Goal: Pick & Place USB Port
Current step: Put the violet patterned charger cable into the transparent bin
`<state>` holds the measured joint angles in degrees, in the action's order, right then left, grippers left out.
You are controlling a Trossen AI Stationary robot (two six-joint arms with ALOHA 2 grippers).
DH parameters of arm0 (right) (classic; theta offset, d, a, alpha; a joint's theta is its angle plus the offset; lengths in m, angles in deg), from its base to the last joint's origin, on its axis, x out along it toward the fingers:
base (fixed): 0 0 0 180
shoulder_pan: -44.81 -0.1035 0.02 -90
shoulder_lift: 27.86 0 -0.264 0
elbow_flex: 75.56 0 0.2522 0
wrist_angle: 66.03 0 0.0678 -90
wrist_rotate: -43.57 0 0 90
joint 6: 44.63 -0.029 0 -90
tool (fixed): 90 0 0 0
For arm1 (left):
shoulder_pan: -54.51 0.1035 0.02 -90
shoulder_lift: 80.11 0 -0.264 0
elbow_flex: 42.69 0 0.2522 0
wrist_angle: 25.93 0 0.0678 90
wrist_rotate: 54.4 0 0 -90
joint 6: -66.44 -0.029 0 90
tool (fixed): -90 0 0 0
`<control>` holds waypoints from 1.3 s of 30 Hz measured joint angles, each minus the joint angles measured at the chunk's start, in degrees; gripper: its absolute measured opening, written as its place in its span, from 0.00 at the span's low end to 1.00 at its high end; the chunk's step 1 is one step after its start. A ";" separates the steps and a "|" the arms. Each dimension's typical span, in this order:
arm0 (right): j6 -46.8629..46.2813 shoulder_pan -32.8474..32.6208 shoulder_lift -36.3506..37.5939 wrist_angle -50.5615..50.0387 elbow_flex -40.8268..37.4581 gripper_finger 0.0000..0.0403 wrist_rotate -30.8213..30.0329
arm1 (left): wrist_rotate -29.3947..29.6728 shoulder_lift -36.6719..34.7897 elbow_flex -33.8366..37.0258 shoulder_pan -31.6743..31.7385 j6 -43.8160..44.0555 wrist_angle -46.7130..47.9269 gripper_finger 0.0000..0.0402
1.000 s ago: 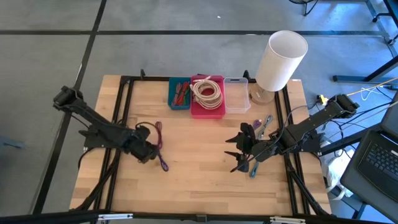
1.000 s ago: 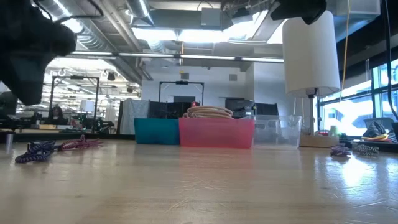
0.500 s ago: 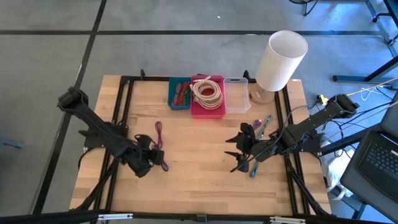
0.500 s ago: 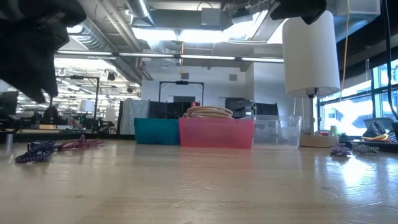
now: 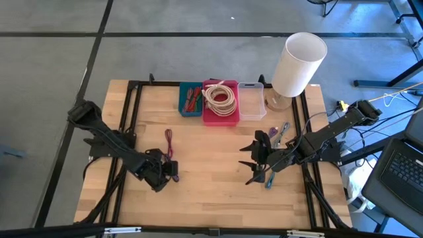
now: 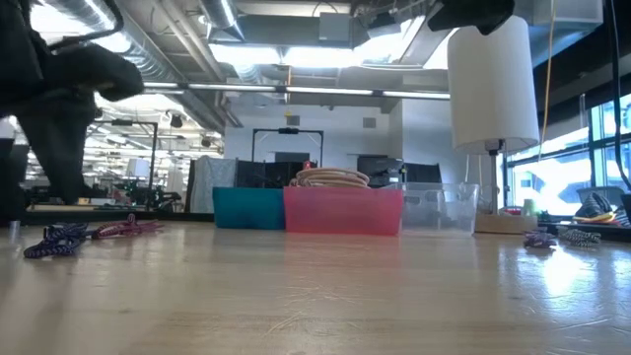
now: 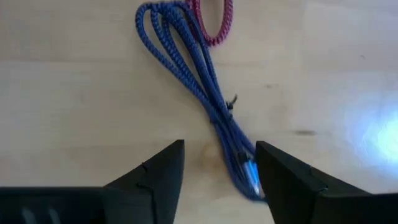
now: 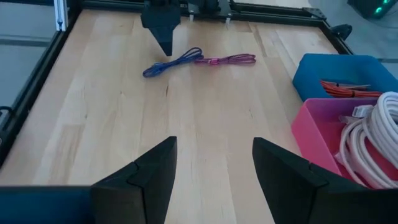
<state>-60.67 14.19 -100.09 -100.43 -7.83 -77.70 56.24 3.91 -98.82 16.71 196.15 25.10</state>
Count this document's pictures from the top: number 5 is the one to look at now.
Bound grey bundled cable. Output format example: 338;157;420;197
272;121;291;149

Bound teal cable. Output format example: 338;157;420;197
264;171;276;190

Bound clear plastic bin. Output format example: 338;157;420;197
237;81;268;122

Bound white shade lamp wooden base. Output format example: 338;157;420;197
264;32;328;112

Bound dark blue stand frame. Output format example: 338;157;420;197
340;141;391;234

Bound white plastic bag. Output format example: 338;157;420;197
340;158;376;212

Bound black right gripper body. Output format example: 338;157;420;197
250;130;289;184

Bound teal plastic bin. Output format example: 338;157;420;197
178;81;204;118

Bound maroon cable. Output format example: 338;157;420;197
164;128;174;159

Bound red cable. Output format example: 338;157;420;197
187;85;202;113

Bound black chair base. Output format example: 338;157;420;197
307;0;340;17

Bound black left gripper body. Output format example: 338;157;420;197
138;147;181;193

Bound black aluminium rig frame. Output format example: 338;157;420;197
0;79;423;238

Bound yellow cord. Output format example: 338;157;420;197
366;81;423;103

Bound pink plastic bin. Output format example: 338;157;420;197
202;79;241;128

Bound blue metal table frame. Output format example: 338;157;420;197
353;0;423;89

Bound grey laptop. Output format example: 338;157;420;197
362;137;423;236

